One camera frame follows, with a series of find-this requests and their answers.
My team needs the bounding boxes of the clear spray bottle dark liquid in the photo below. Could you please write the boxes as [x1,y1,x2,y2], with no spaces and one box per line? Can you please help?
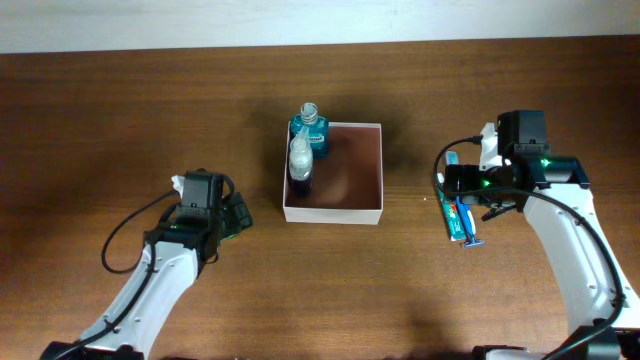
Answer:
[288,126,314,197]

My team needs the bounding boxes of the blue mouthwash bottle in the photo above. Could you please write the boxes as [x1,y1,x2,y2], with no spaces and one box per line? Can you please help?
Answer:
[289,102,329,159]

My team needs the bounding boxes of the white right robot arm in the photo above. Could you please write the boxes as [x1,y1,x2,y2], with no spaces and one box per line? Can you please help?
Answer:
[433,110,639,360]

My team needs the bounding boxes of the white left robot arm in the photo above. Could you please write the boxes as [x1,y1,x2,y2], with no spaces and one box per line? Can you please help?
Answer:
[40,169,253,359]

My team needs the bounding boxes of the blue disposable razor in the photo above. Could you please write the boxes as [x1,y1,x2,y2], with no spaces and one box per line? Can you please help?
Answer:
[456,197,484,249]

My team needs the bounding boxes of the blue white toothbrush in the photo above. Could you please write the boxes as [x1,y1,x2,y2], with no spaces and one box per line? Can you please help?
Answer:
[445,150,476,239]

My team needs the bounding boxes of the Colgate toothpaste tube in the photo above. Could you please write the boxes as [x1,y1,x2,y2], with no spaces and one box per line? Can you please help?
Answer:
[438,190,466,242]

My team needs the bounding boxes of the white cardboard box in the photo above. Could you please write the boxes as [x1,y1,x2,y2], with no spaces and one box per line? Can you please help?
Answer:
[282,122,384,225]

